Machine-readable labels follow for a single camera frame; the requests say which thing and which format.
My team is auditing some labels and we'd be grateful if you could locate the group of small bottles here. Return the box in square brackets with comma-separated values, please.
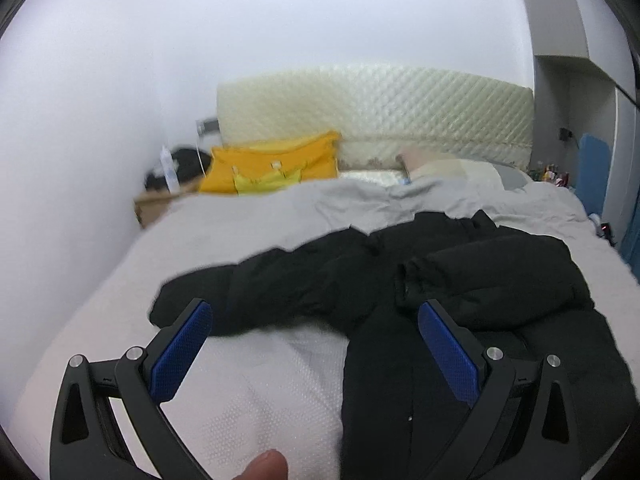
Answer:
[530, 160, 572, 187]

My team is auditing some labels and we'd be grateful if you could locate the blue curtain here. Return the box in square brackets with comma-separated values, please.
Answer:
[619, 199, 640, 282]

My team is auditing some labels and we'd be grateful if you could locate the black puffer jacket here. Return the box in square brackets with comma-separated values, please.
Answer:
[148, 210, 638, 480]

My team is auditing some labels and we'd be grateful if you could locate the yellow pillow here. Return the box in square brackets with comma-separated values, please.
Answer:
[199, 131, 343, 196]

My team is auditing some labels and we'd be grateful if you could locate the black bag on nightstand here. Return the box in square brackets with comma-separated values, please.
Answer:
[145, 147, 213, 192]

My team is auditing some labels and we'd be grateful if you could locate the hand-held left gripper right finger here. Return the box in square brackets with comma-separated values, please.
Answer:
[417, 299, 583, 480]

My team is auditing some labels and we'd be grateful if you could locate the grey duvet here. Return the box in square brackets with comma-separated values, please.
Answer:
[10, 176, 632, 441]

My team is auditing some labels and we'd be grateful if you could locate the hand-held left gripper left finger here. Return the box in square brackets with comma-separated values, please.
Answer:
[49, 298, 213, 480]

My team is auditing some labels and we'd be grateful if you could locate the cream satin pillow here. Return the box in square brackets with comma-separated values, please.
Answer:
[340, 169, 407, 187]

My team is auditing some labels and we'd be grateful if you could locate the cream quilted headboard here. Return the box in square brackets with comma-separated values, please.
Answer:
[216, 65, 535, 171]

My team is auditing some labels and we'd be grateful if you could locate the white plastic bottle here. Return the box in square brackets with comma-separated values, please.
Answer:
[161, 146, 180, 194]

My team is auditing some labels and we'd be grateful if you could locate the person's left hand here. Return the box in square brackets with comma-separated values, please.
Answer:
[231, 449, 290, 480]

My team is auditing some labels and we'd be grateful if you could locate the grey white wardrobe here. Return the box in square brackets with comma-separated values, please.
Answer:
[514, 0, 640, 241]

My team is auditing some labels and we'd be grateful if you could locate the wooden nightstand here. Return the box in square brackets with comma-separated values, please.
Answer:
[134, 182, 201, 231]

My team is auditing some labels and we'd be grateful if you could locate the patchwork pillow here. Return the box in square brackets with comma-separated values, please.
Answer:
[397, 147, 531, 192]

